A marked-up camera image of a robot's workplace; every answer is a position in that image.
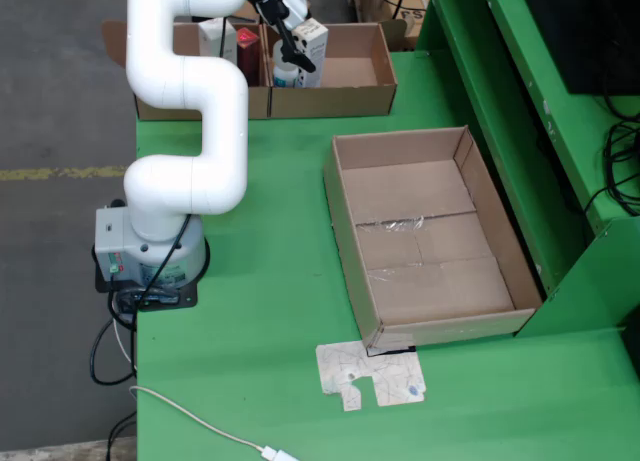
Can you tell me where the thin white wire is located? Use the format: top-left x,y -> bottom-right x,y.
112,315 -> 139,377

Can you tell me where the black cable bundle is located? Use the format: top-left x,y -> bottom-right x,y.
582,120 -> 640,232

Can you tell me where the translucent bottle with blue label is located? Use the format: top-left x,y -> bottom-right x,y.
272,54 -> 302,89

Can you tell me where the shallow cardboard tray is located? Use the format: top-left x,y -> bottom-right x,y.
322,125 -> 545,352

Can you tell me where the dark red box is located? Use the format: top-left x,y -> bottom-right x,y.
237,28 -> 262,87

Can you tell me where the printed cardboard box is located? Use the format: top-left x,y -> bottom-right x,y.
349,0 -> 436,25

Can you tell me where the grey robot base unit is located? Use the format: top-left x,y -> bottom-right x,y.
93,200 -> 212,288

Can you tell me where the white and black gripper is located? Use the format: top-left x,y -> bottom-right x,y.
247,0 -> 317,74

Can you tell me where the brown cardboard box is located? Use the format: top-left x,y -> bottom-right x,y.
102,20 -> 274,121
263,19 -> 409,120

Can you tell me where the tall white carton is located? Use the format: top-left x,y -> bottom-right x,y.
197,16 -> 239,65

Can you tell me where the white scribbled paper sticker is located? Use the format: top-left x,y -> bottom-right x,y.
315,340 -> 428,412

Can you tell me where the white usb cable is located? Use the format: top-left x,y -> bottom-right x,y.
128,385 -> 301,461

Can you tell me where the long black cable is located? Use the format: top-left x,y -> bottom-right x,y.
112,15 -> 231,332

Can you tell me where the black monitor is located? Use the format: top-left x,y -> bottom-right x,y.
519,0 -> 640,96

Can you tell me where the black looped cable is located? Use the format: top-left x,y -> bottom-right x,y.
89,320 -> 139,387

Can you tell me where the cow print carton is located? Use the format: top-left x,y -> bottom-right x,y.
292,19 -> 330,89

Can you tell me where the black monitor cable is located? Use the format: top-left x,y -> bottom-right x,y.
602,55 -> 640,122

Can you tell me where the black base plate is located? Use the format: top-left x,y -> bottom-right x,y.
93,245 -> 200,312

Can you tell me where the black floor cable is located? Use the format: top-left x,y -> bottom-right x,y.
106,411 -> 138,461

